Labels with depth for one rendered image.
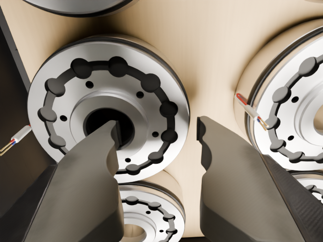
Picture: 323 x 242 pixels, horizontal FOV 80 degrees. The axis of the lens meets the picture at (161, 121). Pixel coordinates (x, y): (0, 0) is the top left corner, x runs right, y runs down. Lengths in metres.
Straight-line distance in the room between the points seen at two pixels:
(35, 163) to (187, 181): 0.13
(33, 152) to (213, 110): 0.15
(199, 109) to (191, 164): 0.06
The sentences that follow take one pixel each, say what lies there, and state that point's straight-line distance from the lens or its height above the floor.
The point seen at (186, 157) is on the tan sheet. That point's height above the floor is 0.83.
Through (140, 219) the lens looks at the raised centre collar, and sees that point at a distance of 0.18.
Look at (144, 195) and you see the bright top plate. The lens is 0.17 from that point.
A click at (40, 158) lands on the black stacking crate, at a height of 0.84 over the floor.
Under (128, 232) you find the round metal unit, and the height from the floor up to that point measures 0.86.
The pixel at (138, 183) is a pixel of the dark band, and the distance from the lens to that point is 0.17.
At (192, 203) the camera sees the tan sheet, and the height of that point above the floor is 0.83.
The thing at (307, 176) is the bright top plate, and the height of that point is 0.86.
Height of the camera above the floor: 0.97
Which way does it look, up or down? 61 degrees down
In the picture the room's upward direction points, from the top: 177 degrees clockwise
